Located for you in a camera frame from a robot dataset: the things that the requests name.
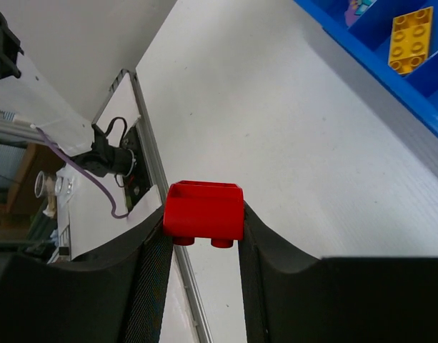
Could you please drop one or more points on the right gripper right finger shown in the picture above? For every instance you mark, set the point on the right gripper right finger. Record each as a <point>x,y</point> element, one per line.
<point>291,296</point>

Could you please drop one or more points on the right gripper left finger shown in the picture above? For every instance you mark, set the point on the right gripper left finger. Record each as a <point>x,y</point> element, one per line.
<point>114,293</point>

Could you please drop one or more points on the red half-round lego brick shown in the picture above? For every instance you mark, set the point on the red half-round lego brick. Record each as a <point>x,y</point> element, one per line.
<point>207,210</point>

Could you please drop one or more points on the purple half-round lego piece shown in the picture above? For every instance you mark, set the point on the purple half-round lego piece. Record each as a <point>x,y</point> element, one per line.
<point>355,9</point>

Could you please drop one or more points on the yellow orange butterfly lego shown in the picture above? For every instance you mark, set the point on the yellow orange butterfly lego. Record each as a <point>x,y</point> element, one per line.
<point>410,40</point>

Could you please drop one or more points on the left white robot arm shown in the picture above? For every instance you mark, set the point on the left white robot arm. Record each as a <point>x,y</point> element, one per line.
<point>24,91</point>

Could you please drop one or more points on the blue divided plastic bin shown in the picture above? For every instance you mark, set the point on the blue divided plastic bin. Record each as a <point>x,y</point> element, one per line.
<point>367,41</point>

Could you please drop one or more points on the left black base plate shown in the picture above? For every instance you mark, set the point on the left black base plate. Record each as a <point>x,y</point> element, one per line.
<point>117,151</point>

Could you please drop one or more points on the aluminium frame rail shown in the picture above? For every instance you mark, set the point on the aluminium frame rail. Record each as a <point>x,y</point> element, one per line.
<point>184,311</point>

